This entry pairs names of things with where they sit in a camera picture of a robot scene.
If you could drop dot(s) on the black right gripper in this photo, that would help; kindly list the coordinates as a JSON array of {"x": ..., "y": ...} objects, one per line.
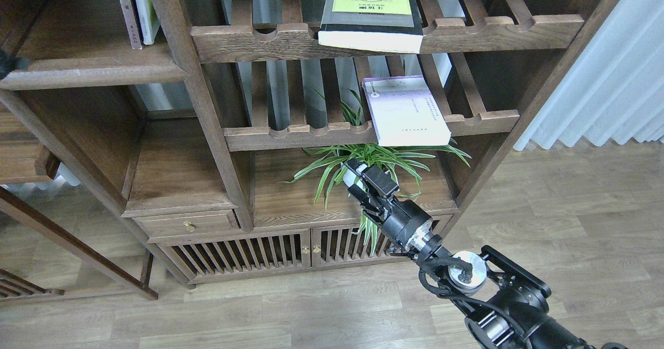
[{"x": 406, "y": 224}]

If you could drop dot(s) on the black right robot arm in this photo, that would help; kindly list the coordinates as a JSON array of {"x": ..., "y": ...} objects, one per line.
[{"x": 504, "y": 305}]

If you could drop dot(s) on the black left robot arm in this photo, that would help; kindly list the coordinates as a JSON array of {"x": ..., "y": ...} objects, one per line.
[{"x": 10, "y": 63}]

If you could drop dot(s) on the white plant pot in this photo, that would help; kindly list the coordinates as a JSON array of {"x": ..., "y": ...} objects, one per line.
[{"x": 350, "y": 178}]

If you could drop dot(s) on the green spider plant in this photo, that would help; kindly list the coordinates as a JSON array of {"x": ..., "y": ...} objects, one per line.
[{"x": 333, "y": 158}]

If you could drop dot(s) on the pale lilac white book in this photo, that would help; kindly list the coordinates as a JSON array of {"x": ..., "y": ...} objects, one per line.
[{"x": 404, "y": 112}]

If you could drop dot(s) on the dark wooden bookshelf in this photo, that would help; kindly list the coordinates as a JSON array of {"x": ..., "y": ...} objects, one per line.
[{"x": 201, "y": 125}]

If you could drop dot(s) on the yellow and black thick book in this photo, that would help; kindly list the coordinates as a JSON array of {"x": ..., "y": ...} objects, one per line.
[{"x": 388, "y": 26}]

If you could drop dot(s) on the brass drawer knob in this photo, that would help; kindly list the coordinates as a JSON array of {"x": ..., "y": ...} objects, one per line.
[{"x": 189, "y": 226}]

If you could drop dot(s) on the white green upright book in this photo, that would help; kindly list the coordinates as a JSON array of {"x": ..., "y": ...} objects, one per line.
[{"x": 149, "y": 21}]

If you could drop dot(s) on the white pleated curtain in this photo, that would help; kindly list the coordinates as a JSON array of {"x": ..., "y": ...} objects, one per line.
[{"x": 614, "y": 91}]

